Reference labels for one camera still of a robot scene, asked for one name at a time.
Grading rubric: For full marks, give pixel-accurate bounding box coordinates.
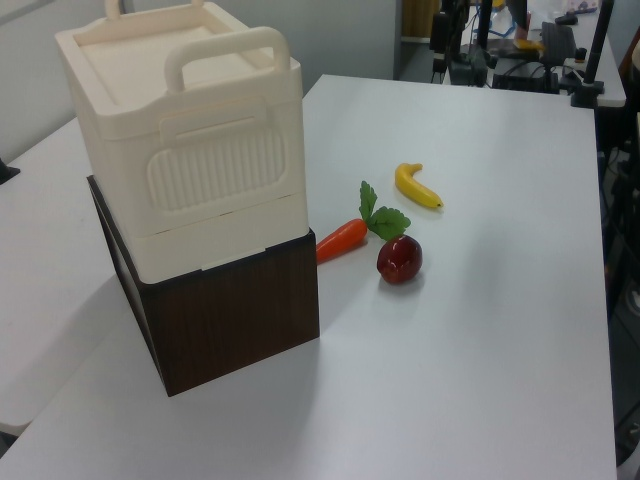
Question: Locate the thin black pole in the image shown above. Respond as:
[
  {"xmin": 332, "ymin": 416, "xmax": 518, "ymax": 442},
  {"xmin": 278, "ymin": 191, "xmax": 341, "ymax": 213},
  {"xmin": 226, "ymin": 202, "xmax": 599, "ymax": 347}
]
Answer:
[{"xmin": 474, "ymin": 0, "xmax": 495, "ymax": 51}]

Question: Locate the yellow wooden board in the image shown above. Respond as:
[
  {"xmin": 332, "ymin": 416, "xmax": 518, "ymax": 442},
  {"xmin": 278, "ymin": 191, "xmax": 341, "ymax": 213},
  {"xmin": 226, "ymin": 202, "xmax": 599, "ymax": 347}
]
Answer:
[{"xmin": 402, "ymin": 0, "xmax": 441, "ymax": 39}]

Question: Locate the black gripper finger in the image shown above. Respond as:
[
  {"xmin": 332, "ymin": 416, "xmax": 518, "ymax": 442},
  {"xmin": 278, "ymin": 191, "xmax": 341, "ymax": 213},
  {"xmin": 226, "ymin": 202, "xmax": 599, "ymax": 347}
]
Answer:
[
  {"xmin": 449, "ymin": 3, "xmax": 470, "ymax": 51},
  {"xmin": 429, "ymin": 12, "xmax": 450, "ymax": 72}
]

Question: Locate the black flat control box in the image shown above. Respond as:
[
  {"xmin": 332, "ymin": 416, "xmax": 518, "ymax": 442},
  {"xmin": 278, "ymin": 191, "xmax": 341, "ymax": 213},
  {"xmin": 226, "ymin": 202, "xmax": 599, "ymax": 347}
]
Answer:
[{"xmin": 492, "ymin": 58, "xmax": 560, "ymax": 94}]

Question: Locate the dark brown wooden box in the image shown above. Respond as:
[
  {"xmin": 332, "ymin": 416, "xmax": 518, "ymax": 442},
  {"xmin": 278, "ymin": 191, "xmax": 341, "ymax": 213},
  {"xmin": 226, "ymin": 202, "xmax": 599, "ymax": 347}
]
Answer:
[{"xmin": 85, "ymin": 174, "xmax": 321, "ymax": 399}]

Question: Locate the black pole with clamp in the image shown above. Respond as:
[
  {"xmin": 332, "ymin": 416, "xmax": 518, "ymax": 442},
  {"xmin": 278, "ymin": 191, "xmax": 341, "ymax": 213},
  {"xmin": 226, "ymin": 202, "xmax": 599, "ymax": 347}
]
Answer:
[{"xmin": 571, "ymin": 0, "xmax": 617, "ymax": 109}]

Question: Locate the black clamp mount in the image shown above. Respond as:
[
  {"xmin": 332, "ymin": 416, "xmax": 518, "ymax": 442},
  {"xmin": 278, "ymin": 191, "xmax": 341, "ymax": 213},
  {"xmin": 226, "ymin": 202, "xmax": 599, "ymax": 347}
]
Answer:
[{"xmin": 0, "ymin": 157, "xmax": 22, "ymax": 185}]

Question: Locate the white box with black knob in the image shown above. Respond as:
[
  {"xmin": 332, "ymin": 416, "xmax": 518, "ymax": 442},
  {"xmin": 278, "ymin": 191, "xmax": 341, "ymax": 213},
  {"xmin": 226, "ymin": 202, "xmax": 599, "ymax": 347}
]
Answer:
[{"xmin": 562, "ymin": 47, "xmax": 590, "ymax": 81}]

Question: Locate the dark tapered stand leg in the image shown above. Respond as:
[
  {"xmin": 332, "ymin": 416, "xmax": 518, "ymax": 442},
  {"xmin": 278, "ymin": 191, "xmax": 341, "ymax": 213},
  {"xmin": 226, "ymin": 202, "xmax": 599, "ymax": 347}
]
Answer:
[{"xmin": 504, "ymin": 0, "xmax": 532, "ymax": 40}]

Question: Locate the black electronic device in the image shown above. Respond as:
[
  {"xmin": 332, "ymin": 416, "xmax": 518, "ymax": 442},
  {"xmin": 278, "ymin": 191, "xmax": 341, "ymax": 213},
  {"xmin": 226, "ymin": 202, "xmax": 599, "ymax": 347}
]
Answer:
[{"xmin": 448, "ymin": 45, "xmax": 489, "ymax": 87}]

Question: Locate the dark red toy apple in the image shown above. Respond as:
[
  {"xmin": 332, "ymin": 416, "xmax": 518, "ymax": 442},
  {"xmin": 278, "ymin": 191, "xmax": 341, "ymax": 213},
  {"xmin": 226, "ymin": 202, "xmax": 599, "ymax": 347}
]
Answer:
[{"xmin": 376, "ymin": 233, "xmax": 425, "ymax": 285}]

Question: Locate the orange toy carrot with leaves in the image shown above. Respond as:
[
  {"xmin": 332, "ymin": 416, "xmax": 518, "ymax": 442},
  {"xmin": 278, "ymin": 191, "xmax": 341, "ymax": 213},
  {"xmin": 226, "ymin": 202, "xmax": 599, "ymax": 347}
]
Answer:
[{"xmin": 315, "ymin": 179, "xmax": 412, "ymax": 265}]

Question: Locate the yellow toy banana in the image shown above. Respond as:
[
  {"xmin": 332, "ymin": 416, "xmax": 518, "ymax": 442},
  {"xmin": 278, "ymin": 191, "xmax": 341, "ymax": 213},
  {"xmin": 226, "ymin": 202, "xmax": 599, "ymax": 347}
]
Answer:
[{"xmin": 394, "ymin": 162, "xmax": 445, "ymax": 210}]

